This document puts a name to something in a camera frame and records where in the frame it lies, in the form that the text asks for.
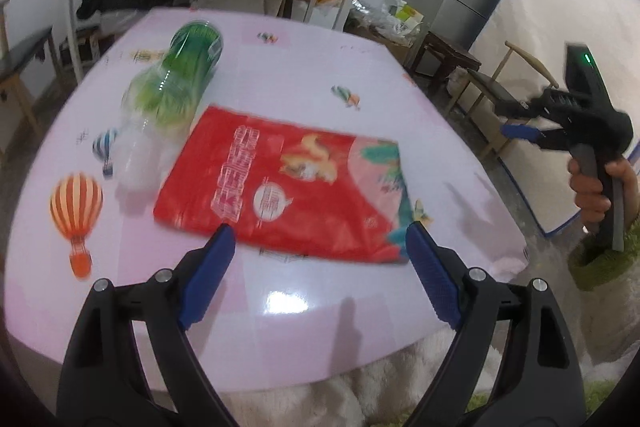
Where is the white fluffy clothing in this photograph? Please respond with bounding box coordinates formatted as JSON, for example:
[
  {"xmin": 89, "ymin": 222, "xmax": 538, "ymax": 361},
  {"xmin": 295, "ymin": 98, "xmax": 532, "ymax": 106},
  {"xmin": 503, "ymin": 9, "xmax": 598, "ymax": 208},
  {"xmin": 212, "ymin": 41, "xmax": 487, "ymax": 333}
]
[{"xmin": 225, "ymin": 207, "xmax": 640, "ymax": 427}]

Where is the person's right forearm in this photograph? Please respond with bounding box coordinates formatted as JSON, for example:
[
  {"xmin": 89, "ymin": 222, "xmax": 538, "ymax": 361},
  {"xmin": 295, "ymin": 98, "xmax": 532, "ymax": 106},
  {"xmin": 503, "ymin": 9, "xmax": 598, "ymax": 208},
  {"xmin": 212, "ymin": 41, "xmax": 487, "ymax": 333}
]
[{"xmin": 567, "ymin": 207, "xmax": 640, "ymax": 292}]

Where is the green plastic bottle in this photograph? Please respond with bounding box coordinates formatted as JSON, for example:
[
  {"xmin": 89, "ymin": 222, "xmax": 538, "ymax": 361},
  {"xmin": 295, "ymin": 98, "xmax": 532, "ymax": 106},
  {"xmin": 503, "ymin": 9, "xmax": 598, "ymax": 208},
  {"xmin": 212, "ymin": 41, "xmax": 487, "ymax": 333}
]
[{"xmin": 112, "ymin": 21, "xmax": 223, "ymax": 193}]

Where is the wooden chair with curved back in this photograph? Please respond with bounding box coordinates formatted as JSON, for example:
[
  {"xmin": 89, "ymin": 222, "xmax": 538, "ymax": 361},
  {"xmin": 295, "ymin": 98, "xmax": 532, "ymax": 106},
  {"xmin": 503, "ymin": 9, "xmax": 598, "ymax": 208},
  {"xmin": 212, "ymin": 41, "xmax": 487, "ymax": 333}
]
[{"xmin": 445, "ymin": 40, "xmax": 561, "ymax": 160}]

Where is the person's right hand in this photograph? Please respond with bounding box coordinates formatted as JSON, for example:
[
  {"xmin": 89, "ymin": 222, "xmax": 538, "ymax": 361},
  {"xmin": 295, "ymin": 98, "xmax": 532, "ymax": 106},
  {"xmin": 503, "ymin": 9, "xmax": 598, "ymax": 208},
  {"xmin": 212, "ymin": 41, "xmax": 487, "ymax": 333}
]
[{"xmin": 567, "ymin": 156, "xmax": 640, "ymax": 235}]

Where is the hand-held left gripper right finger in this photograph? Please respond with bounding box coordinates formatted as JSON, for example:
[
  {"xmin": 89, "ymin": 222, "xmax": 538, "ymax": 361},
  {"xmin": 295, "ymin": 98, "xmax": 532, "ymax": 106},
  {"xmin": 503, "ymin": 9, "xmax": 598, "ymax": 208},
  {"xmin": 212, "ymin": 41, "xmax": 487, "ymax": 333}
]
[{"xmin": 402, "ymin": 222, "xmax": 586, "ymax": 427}]

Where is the white box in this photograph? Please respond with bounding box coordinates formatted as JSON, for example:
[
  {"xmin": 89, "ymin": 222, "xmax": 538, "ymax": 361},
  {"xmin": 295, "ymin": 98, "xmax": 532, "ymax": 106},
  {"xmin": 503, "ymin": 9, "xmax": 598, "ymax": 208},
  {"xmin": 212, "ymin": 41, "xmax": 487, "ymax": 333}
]
[{"xmin": 292, "ymin": 0, "xmax": 346, "ymax": 30}]

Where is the dark wooden stool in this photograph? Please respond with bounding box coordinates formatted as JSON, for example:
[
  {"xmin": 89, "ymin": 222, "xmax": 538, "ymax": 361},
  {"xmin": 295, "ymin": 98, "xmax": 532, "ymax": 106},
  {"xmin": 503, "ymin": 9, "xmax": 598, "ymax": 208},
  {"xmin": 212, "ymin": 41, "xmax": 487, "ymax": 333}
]
[{"xmin": 407, "ymin": 30, "xmax": 482, "ymax": 95}]

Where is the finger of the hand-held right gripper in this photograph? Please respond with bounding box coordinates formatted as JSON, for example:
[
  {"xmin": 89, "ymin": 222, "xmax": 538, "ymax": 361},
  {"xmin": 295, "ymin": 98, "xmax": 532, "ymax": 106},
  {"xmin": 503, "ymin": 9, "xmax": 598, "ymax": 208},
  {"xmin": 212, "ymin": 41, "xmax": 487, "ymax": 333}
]
[
  {"xmin": 492, "ymin": 96, "xmax": 546, "ymax": 120},
  {"xmin": 500, "ymin": 122, "xmax": 568, "ymax": 150}
]

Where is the red snack bag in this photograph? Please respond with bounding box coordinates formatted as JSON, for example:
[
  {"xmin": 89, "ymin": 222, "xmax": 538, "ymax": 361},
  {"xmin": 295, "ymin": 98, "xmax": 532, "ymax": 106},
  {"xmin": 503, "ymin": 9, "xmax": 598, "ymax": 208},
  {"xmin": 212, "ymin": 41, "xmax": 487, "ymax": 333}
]
[{"xmin": 152, "ymin": 104, "xmax": 426, "ymax": 265}]

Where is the dark cloth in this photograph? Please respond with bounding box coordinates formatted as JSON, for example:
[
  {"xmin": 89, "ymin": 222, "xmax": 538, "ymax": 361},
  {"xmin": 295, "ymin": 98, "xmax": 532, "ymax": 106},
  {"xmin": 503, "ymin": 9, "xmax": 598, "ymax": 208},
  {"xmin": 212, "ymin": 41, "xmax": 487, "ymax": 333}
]
[{"xmin": 76, "ymin": 0, "xmax": 186, "ymax": 20}]

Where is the pile of clear plastic bags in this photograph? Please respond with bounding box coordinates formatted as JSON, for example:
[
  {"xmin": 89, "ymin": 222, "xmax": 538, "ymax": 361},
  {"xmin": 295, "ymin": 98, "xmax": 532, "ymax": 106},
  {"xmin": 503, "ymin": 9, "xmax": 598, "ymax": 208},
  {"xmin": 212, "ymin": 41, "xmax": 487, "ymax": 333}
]
[{"xmin": 350, "ymin": 0, "xmax": 401, "ymax": 35}]

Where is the cream mattress with blue edge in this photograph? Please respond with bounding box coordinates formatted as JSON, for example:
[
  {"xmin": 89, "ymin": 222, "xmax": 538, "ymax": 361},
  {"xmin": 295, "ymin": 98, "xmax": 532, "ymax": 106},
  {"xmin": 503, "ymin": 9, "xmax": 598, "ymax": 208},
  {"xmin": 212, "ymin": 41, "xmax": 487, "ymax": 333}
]
[{"xmin": 470, "ymin": 0, "xmax": 640, "ymax": 238}]

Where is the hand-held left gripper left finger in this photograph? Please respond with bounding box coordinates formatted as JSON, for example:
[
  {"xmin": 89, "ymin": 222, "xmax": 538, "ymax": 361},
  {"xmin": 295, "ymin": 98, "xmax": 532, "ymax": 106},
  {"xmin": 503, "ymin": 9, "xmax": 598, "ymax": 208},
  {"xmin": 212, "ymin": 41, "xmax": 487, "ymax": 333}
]
[{"xmin": 56, "ymin": 223, "xmax": 237, "ymax": 427}]

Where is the white and green printed bag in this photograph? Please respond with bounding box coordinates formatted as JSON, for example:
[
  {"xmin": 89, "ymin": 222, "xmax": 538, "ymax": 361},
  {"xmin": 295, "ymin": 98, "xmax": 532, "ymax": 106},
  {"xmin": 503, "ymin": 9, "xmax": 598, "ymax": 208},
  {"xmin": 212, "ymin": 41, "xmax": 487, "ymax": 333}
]
[{"xmin": 387, "ymin": 0, "xmax": 426, "ymax": 33}]

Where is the wooden chair with dark seat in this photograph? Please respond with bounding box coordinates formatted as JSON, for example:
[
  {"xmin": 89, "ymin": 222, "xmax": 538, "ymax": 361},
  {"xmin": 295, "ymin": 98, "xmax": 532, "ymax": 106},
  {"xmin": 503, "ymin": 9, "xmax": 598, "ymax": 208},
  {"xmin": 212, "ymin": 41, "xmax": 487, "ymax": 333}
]
[{"xmin": 0, "ymin": 0, "xmax": 61, "ymax": 153}]

